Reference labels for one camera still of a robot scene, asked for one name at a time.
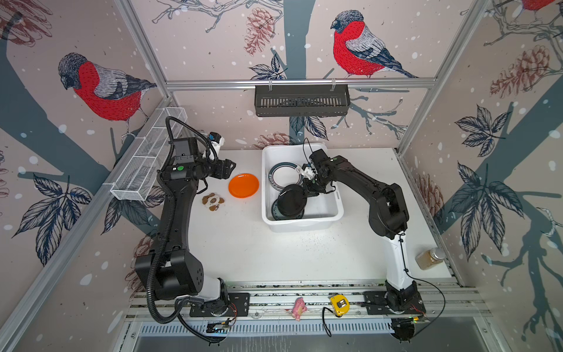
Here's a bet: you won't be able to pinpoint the green patterned plate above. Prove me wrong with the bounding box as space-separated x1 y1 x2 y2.
271 200 304 221

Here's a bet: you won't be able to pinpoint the white plate green red rim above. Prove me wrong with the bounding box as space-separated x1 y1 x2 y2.
268 162 303 192

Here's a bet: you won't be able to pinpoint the white plastic bin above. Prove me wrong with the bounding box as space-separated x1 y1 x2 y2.
260 143 344 233

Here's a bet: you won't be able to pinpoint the orange plate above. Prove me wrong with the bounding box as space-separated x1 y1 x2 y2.
228 173 260 199

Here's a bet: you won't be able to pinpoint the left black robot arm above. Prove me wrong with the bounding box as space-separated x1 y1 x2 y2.
134 116 236 324

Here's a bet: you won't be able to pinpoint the small circuit board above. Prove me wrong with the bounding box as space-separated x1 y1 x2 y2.
205 321 232 336

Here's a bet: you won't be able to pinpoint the pink toy figure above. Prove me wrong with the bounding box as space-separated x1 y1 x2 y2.
290 297 308 321

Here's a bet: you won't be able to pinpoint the white wire mesh shelf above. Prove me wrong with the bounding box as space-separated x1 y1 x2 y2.
111 107 187 202

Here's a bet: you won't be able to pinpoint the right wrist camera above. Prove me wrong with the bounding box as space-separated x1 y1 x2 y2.
296 164 316 180

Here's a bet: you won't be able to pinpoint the yellow tape measure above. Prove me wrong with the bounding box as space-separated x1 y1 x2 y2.
329 294 350 318

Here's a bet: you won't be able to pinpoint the glass jar brown contents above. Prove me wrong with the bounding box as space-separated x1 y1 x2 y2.
416 247 446 271

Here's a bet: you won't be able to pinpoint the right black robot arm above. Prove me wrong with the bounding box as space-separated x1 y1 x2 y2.
303 150 420 313

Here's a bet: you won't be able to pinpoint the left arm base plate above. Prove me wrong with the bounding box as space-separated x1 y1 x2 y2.
189 293 250 318

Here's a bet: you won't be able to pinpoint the aluminium horizontal frame bar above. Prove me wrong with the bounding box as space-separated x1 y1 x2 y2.
165 78 438 92

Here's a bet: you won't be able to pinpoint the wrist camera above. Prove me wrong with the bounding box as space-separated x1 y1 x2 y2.
296 164 316 180
208 132 225 153

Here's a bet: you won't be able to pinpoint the black hanging wall basket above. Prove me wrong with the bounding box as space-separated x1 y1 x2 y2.
255 84 350 117

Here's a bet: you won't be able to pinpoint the black plate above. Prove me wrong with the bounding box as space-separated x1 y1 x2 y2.
277 184 307 219

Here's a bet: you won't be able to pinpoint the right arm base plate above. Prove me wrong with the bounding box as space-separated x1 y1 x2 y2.
360 291 427 315

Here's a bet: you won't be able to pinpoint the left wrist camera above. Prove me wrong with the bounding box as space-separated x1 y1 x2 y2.
208 132 225 153

